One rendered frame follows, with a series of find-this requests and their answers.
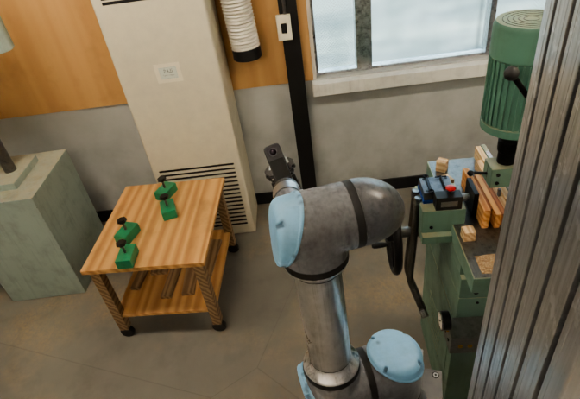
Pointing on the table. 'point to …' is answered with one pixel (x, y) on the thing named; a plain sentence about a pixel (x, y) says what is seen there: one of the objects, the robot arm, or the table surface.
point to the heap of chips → (486, 262)
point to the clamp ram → (471, 197)
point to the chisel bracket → (496, 174)
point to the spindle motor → (512, 38)
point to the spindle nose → (506, 151)
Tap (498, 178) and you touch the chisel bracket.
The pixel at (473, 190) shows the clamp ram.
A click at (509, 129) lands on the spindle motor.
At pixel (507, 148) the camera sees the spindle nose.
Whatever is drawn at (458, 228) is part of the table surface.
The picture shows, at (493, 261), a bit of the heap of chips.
